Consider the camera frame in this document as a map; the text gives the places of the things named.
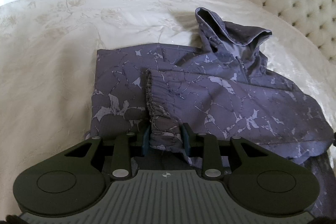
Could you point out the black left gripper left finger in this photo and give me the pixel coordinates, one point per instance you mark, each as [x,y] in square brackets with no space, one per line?
[127,146]

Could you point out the purple patterned hooded jacket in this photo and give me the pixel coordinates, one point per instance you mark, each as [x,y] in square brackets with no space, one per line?
[223,88]

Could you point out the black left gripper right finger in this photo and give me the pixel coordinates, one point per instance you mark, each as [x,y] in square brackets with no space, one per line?
[206,147]

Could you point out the white floral bed cover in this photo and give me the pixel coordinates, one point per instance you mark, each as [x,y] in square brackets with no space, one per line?
[48,60]

